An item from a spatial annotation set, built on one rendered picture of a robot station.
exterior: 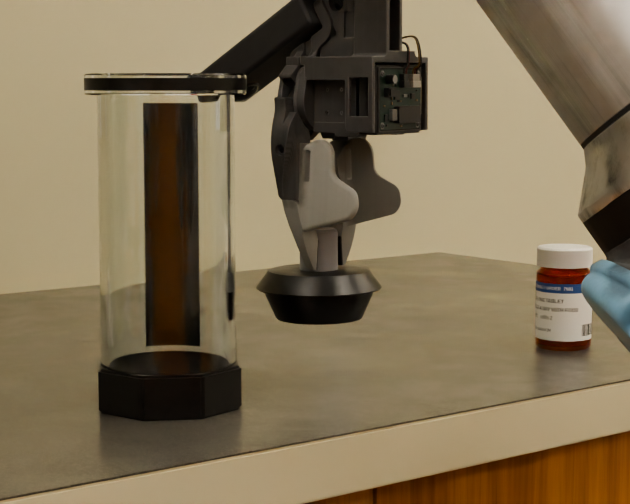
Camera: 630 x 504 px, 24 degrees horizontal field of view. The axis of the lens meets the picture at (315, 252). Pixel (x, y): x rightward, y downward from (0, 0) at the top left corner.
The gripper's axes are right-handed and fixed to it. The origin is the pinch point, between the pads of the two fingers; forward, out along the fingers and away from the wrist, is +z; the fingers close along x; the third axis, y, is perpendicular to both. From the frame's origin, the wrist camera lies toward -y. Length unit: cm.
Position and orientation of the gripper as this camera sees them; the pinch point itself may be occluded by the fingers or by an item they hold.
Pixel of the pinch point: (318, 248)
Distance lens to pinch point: 106.4
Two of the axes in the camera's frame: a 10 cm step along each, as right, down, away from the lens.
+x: 6.0, -1.0, 8.0
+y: 8.0, 0.7, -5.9
